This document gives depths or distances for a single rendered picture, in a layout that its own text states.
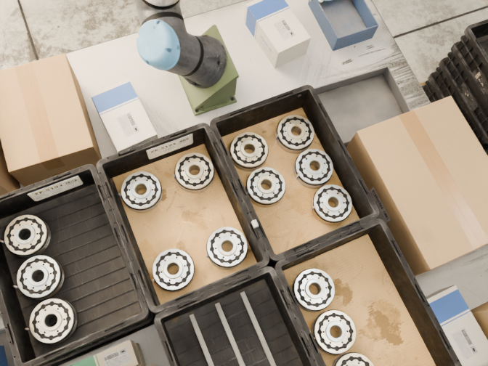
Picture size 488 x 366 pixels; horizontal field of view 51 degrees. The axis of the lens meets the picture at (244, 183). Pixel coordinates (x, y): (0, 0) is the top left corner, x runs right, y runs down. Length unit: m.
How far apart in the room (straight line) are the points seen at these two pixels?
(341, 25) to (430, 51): 1.04
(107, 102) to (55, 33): 1.20
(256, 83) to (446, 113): 0.57
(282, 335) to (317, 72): 0.84
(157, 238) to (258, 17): 0.76
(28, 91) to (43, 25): 1.24
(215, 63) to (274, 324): 0.73
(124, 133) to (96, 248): 0.34
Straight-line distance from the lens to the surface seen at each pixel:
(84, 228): 1.36
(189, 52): 1.39
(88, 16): 2.70
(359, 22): 1.83
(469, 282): 1.60
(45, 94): 1.49
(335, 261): 1.34
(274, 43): 1.61
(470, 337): 1.48
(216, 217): 1.33
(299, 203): 1.36
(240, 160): 1.35
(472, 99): 2.19
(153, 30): 1.37
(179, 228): 1.32
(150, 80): 1.64
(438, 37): 2.84
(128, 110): 1.50
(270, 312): 1.29
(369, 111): 1.66
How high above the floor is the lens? 2.11
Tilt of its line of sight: 71 degrees down
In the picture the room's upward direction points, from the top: 12 degrees clockwise
